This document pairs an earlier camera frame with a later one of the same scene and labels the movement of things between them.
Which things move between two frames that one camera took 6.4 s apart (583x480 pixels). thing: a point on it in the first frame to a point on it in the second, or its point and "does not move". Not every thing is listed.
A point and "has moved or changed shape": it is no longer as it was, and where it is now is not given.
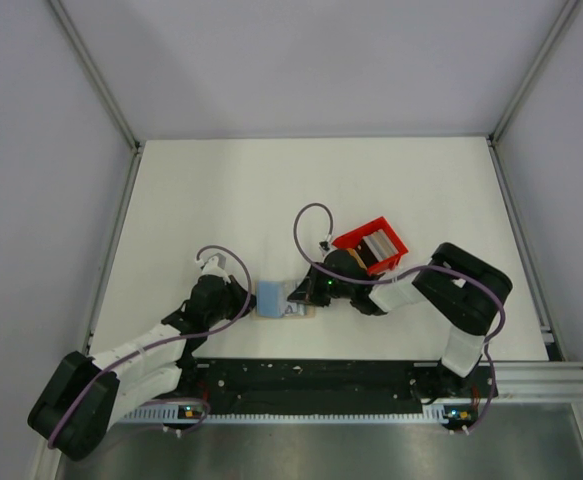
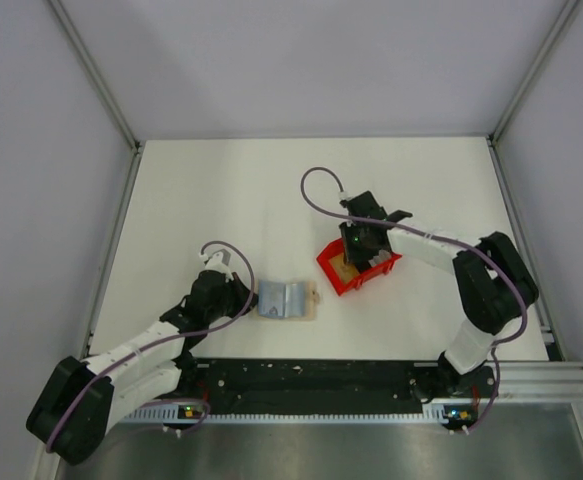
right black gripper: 308,292 to 351,255
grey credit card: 291,308 does not move
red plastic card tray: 383,224 has moved or changed shape
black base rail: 310,387 does not move
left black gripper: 237,290 does not move
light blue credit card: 270,298 does not move
